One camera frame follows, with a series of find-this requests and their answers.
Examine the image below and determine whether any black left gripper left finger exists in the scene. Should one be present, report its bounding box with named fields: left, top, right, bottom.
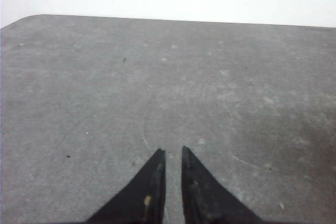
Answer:
left=86, top=148, right=166, bottom=223

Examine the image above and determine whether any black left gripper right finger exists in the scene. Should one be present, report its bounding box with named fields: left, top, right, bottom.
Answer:
left=181, top=146, right=262, bottom=223

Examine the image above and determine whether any grey table mat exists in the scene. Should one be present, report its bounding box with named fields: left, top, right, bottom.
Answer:
left=1, top=15, right=335, bottom=223

